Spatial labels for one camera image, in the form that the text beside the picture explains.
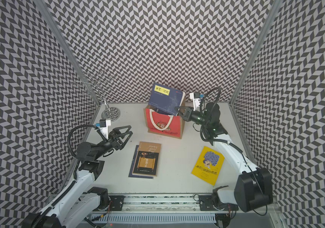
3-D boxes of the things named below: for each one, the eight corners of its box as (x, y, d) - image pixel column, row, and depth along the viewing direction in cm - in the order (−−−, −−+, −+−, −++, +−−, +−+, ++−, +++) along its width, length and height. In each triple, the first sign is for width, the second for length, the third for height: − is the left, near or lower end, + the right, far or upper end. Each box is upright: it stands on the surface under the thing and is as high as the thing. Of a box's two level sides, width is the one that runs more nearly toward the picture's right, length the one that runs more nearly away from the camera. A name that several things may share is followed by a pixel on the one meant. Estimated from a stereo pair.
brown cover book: (133, 175, 83) (132, 174, 81) (138, 144, 97) (137, 141, 94) (159, 175, 83) (159, 174, 81) (161, 144, 97) (160, 141, 94)
